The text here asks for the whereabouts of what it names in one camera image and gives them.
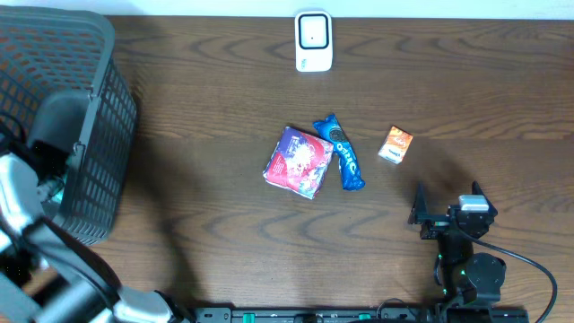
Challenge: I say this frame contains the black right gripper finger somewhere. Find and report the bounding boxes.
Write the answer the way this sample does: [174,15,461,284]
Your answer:
[471,180,496,211]
[408,183,429,224]

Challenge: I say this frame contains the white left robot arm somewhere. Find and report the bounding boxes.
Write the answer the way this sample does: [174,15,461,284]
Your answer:
[1,135,195,323]

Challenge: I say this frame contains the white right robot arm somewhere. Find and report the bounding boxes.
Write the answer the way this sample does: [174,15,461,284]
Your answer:
[408,182,507,322]

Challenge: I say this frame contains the red purple snack bag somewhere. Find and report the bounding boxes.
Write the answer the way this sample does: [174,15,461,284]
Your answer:
[263,127,334,199]

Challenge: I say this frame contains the teal wet wipes pack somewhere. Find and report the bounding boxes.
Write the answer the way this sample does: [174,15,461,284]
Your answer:
[39,176,65,202]

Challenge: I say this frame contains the blue Oreo cookie pack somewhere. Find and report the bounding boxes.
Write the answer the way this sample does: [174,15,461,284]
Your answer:
[313,114,365,191]

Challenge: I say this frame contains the grey plastic mesh basket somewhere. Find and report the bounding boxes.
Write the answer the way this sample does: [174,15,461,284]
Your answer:
[1,5,138,245]

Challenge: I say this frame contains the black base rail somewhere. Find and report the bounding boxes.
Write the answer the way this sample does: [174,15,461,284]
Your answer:
[192,304,529,323]

